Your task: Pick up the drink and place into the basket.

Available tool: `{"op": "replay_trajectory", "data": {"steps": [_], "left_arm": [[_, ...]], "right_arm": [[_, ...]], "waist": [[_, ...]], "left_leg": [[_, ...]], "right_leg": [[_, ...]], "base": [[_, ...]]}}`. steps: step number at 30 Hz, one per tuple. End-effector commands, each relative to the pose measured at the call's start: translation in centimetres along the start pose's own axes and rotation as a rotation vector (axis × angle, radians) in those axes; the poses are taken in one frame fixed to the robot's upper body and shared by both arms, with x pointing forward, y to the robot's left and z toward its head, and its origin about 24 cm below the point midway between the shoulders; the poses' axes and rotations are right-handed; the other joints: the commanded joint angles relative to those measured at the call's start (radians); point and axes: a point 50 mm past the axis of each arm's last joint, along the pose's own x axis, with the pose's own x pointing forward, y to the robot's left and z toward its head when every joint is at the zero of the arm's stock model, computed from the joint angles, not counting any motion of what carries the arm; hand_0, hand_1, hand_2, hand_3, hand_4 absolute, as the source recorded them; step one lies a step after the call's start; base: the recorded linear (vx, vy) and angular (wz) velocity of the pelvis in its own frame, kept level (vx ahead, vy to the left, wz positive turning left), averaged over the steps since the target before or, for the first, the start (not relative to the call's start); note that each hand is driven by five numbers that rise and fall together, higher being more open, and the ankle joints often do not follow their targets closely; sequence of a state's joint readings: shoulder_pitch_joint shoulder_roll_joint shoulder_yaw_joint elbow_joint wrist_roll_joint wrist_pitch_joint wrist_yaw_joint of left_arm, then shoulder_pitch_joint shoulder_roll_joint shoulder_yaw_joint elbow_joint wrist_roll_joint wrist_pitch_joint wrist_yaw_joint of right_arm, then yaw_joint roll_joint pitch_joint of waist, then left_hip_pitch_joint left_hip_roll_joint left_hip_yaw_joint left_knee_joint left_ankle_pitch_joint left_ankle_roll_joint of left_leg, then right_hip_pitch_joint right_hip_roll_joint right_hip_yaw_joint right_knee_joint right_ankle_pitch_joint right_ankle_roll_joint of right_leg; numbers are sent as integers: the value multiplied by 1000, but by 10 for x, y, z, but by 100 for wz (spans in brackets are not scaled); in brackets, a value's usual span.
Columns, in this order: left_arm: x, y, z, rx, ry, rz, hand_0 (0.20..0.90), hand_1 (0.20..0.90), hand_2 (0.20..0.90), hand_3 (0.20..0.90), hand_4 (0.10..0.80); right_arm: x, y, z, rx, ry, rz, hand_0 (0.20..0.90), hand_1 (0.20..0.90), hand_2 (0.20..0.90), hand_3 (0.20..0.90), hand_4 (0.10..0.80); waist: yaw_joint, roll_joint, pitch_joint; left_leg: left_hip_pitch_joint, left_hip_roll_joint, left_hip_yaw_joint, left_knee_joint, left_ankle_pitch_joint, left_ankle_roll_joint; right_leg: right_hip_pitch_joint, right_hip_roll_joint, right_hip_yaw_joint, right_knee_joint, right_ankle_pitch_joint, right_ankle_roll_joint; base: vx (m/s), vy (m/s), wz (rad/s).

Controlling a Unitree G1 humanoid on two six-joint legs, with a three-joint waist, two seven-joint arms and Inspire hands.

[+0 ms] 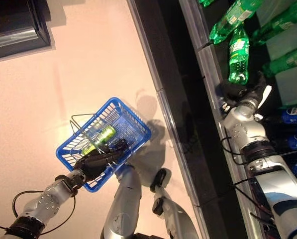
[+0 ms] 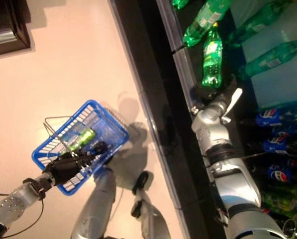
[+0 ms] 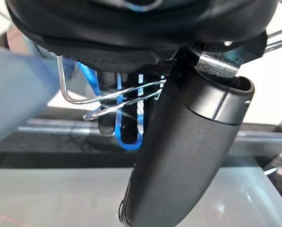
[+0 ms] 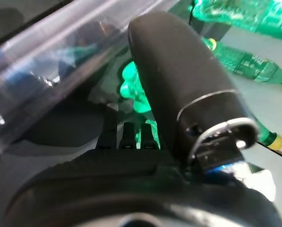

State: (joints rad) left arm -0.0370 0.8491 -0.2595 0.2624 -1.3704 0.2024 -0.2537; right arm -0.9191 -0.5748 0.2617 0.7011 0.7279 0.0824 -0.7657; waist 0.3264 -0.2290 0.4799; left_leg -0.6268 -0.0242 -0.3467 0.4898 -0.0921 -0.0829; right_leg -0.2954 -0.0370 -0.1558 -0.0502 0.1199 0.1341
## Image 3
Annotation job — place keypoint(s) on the black five-finger left hand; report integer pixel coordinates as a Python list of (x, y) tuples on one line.
[(178, 153)]

